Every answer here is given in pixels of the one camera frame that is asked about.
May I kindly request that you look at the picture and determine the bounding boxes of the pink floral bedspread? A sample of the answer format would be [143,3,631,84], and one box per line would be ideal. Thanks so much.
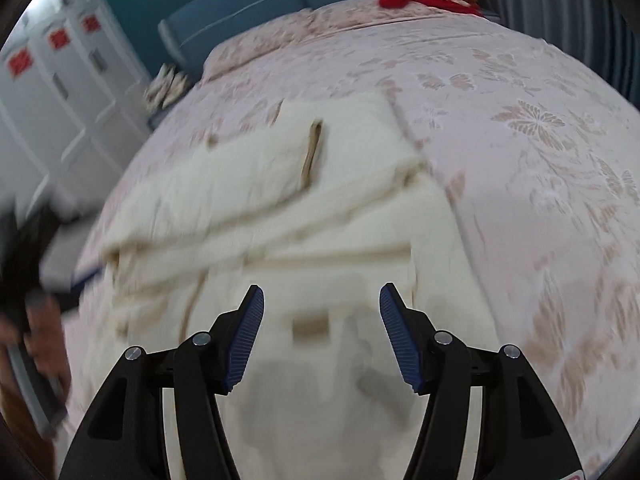
[52,0,640,480]

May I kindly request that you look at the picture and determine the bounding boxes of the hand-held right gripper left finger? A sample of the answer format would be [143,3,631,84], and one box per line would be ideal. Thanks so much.
[59,284,265,480]

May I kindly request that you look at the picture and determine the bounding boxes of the grey-blue curtain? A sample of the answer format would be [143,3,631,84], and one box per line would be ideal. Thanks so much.
[469,0,640,103]

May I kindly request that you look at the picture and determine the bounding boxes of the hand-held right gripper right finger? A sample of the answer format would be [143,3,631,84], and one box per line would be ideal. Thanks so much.
[379,282,584,480]

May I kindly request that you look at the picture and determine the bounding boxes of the white wardrobe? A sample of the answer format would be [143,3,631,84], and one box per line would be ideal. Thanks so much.
[0,0,154,221]

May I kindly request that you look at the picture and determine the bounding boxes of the person's left hand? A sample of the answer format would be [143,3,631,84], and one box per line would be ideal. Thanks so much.
[22,296,72,398]

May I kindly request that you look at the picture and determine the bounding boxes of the blue padded headboard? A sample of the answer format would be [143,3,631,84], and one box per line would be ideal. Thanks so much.
[159,0,446,77]

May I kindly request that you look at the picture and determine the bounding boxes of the white quilted pillow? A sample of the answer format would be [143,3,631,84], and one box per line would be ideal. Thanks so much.
[75,91,493,480]

